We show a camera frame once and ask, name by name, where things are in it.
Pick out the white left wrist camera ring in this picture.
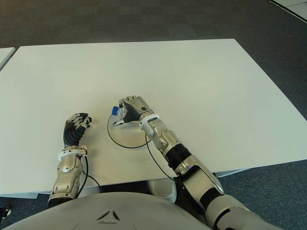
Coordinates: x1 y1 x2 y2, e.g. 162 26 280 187
57 148 88 161

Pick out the neighbouring white table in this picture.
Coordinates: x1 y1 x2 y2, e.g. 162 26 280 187
0 47 16 71

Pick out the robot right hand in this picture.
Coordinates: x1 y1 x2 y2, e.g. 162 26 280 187
112 95 155 127

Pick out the white right wrist camera ring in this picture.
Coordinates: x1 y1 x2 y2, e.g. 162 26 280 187
138 114 161 130

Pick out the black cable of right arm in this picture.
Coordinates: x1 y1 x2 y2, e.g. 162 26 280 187
145 133 178 183

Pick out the white waste bin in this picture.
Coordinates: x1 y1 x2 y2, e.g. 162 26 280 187
147 178 177 203

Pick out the white plate black rim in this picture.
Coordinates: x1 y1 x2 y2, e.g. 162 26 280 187
106 112 153 149

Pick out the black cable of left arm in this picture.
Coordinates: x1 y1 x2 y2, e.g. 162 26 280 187
71 153 103 199

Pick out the white wrist camera ring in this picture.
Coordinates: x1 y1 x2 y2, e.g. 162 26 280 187
138 114 161 130
57 148 88 161

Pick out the grey robot torso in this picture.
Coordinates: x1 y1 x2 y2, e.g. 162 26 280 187
0 191 212 230

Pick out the black caster wheel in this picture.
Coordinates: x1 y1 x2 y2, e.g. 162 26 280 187
0 205 12 220

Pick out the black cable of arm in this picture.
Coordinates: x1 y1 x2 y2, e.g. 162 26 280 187
145 133 178 183
71 153 103 199

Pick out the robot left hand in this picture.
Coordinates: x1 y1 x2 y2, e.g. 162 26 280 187
62 112 94 147

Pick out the water bottle blue cap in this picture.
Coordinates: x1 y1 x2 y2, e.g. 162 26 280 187
111 103 128 118

